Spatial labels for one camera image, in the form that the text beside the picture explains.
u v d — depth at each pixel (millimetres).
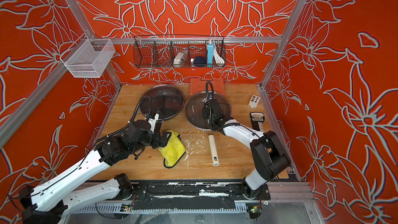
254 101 1062
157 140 610
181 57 927
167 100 1027
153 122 630
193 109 924
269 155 450
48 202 392
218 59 913
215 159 718
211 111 668
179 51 966
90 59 905
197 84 1144
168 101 1067
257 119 982
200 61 928
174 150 827
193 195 727
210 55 878
